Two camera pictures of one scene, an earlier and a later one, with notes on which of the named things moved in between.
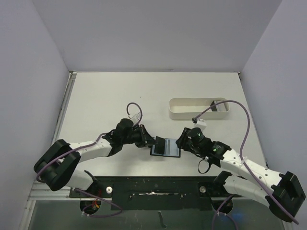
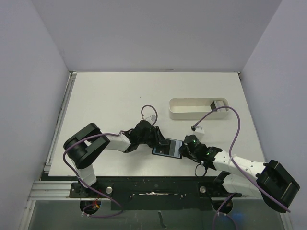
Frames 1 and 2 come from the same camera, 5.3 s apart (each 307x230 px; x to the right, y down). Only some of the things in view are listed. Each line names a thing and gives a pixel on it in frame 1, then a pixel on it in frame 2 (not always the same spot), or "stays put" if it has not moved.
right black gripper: (183, 140) -> (185, 152)
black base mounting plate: (160, 193) stays put
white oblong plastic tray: (183, 108) stays put
